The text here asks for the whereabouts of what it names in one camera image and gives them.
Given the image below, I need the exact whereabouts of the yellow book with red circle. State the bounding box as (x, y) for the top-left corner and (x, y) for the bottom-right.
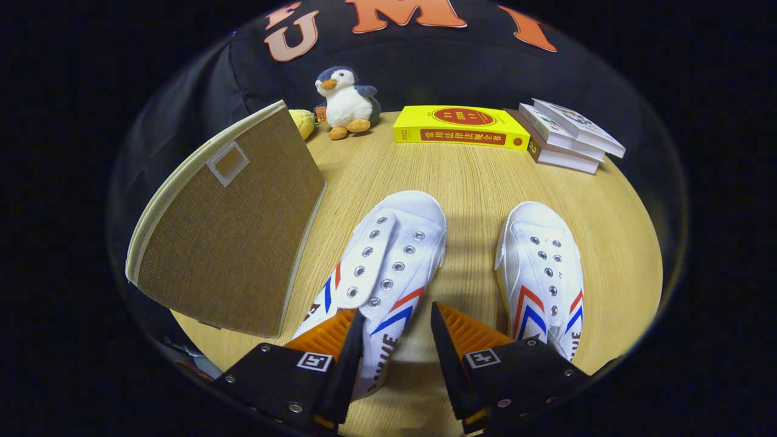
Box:
(393, 105), (531, 151)

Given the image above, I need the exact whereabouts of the brown fabric storage box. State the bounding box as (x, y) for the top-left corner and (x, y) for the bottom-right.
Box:
(124, 100), (328, 339)

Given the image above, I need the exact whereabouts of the white illustrated cover book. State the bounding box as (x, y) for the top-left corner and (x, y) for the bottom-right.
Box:
(532, 98), (626, 160)

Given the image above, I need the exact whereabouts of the penguin plush toy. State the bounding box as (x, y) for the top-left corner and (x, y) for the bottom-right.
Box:
(314, 66), (382, 141)

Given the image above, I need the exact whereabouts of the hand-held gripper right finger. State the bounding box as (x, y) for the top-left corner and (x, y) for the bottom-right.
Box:
(430, 302), (591, 435)

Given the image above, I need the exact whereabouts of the white canvas shoe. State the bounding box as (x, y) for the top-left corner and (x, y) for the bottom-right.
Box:
(290, 190), (448, 401)
(494, 201), (585, 362)

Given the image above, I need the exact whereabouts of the yellow bread plush toy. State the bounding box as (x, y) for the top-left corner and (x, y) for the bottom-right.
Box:
(288, 109), (316, 141)

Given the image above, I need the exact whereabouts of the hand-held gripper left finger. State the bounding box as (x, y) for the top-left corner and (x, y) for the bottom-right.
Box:
(211, 308), (367, 433)

